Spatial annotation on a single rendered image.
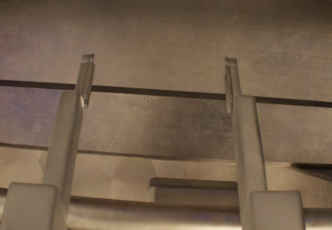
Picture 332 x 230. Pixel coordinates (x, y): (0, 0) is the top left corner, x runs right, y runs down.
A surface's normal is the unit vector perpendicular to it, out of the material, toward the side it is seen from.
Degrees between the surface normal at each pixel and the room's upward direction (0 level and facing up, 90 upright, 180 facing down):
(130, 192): 90
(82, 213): 98
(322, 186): 90
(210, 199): 90
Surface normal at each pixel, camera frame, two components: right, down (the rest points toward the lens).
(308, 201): -1.00, -0.07
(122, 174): 0.02, -0.04
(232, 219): 0.04, -0.41
